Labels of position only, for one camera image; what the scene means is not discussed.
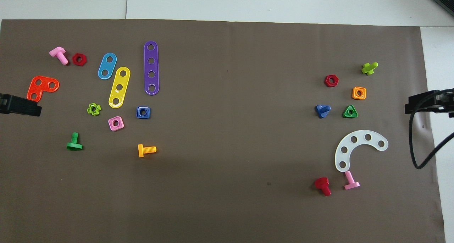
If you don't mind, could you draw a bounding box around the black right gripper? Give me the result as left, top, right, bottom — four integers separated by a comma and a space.
405, 88, 454, 117

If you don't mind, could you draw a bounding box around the green triangular plastic nut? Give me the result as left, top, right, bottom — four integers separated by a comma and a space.
342, 104, 359, 118

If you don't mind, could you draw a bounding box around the pink square plastic nut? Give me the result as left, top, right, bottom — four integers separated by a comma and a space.
108, 116, 125, 131

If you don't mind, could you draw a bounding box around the red plastic screw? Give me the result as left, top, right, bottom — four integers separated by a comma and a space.
314, 177, 332, 197

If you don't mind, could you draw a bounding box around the blue two-hole plastic strip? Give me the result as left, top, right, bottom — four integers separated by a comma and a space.
98, 53, 117, 80

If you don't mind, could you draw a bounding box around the yellow three-hole plastic strip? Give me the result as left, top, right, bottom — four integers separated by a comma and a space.
108, 66, 131, 109

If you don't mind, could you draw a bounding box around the orange plastic screw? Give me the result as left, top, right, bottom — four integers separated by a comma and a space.
138, 144, 157, 158

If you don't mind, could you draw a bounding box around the purple four-hole plastic strip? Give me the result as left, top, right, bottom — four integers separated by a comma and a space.
144, 41, 160, 95

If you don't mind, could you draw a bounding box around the orange three-hole angled plate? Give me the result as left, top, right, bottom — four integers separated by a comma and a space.
27, 76, 60, 103

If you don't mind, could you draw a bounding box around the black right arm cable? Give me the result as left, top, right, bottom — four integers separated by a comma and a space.
408, 90, 454, 170

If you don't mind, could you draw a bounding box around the orange square plastic nut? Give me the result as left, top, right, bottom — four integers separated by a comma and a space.
351, 86, 367, 100

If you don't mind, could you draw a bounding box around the pink plastic screw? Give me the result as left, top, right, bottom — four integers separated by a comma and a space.
344, 171, 360, 190
49, 46, 69, 66

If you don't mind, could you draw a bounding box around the brown table mat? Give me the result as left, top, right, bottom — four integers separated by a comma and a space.
0, 19, 447, 243

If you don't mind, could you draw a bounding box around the lime green cross-head screw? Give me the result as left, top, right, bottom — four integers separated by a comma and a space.
361, 62, 379, 76

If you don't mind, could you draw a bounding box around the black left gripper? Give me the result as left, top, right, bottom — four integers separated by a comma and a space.
0, 93, 42, 116

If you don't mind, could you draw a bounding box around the white curved five-hole plate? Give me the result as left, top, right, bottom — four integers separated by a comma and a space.
334, 130, 389, 173

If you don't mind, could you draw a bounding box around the blue triangle-head plastic screw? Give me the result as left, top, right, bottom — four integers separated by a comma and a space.
314, 104, 332, 119

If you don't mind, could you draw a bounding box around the green plastic screw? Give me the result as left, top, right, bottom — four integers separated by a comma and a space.
66, 132, 83, 151

